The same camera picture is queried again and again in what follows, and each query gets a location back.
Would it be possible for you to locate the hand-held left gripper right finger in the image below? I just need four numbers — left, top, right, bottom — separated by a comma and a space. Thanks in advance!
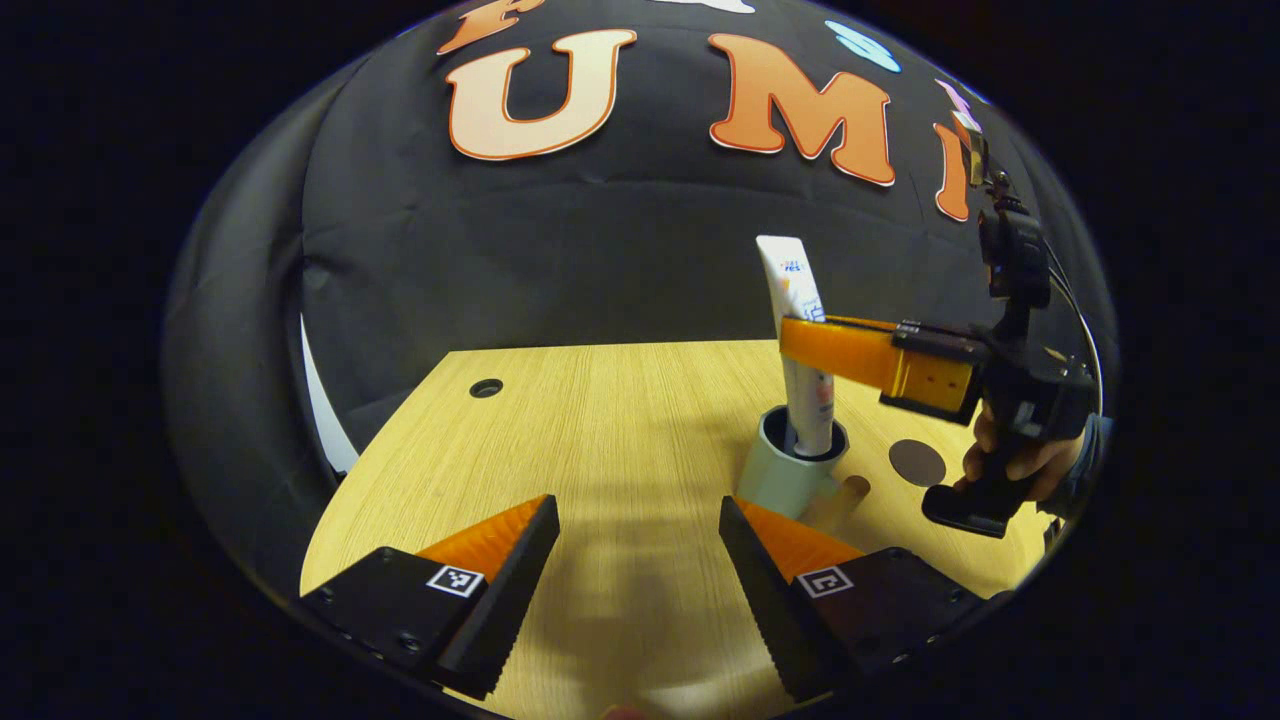
718, 495, 993, 704

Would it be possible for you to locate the white toothpaste tube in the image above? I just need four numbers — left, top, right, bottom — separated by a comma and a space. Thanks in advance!
755, 235, 837, 459

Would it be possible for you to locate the wooden desktop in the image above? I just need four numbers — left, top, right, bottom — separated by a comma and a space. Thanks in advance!
300, 340, 1061, 720

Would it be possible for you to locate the dark round coaster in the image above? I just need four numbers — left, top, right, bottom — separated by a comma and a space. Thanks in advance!
889, 439, 947, 488

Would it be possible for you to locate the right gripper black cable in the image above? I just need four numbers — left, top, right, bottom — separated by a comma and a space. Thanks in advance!
1040, 240, 1106, 401

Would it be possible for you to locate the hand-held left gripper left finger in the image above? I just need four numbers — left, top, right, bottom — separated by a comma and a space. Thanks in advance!
298, 493, 562, 702

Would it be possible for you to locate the pale blue cup wooden handle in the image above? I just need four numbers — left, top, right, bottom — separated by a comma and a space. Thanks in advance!
737, 405, 873, 531

